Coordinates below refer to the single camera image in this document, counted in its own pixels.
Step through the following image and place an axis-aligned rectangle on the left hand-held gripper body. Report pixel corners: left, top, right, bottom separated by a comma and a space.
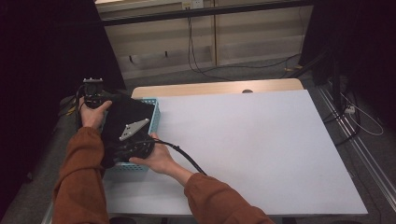
82, 77, 108, 109

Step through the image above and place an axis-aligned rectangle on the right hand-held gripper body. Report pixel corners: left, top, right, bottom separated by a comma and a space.
115, 118, 156, 163

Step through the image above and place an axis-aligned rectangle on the black tank top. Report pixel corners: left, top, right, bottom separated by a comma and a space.
100, 92, 156, 170

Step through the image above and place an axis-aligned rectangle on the light blue plastic basket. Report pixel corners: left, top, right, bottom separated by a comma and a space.
102, 97, 162, 173

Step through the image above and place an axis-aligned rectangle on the person's left hand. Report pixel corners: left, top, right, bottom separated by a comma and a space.
78, 96, 113, 131

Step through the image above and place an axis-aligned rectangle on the person's right hand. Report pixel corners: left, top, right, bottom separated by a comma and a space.
129, 133, 176, 175

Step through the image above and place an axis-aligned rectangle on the black curtain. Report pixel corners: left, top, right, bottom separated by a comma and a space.
300, 0, 396, 132
0, 0, 127, 213

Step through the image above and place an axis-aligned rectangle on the white table cover sheet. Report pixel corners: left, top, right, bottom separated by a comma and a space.
102, 89, 369, 217

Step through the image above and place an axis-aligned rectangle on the black metal bar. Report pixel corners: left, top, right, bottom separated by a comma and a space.
101, 0, 316, 27

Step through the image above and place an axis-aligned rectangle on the beige cabinet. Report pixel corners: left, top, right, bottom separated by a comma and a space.
94, 0, 314, 80

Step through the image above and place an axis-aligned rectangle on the small wooden piece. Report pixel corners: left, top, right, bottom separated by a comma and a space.
284, 63, 304, 73

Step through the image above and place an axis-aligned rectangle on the black metal stand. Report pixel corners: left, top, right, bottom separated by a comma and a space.
286, 50, 344, 110

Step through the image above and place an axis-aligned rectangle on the yellow cable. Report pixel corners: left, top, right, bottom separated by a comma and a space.
64, 104, 78, 117

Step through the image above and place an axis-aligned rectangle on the right hand-held gripper cable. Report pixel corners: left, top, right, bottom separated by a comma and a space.
136, 138, 208, 176

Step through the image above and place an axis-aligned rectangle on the black floor cable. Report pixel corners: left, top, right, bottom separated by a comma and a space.
189, 17, 303, 76
187, 17, 233, 82

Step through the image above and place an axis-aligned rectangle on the aluminium floor rail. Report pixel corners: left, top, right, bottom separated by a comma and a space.
41, 199, 55, 224
317, 85, 396, 213

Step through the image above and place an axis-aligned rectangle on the white wall socket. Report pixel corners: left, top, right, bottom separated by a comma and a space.
181, 0, 204, 9

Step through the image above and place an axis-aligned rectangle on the black cable bundle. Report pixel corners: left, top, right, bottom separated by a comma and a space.
321, 90, 362, 147

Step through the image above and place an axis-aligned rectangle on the white cable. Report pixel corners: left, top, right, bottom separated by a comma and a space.
340, 92, 385, 137

